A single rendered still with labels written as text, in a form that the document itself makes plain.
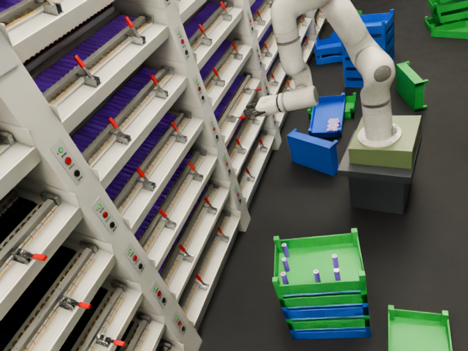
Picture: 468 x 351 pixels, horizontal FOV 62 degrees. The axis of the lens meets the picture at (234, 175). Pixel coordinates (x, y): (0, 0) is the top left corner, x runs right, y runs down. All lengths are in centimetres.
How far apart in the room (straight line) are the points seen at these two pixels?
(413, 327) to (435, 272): 27
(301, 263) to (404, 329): 47
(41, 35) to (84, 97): 19
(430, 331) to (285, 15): 127
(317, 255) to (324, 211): 62
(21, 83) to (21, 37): 11
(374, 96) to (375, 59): 18
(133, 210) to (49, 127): 42
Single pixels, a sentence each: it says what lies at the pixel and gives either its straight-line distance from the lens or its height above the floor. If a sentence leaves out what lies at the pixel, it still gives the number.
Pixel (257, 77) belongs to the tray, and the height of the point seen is 53.
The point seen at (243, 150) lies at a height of 34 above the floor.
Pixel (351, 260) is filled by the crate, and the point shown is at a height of 32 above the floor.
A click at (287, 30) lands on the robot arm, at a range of 152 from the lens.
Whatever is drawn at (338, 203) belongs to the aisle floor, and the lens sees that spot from 210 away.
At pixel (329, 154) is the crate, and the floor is 16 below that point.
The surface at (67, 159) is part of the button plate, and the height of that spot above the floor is 104.
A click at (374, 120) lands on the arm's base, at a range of 178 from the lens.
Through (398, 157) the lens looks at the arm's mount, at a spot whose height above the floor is 34.
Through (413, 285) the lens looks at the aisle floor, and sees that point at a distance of 179.
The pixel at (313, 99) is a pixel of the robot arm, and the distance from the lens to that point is 163.
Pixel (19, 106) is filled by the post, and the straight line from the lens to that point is 99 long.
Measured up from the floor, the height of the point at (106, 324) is 53.
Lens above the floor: 149
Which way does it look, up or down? 38 degrees down
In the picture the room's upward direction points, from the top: 20 degrees counter-clockwise
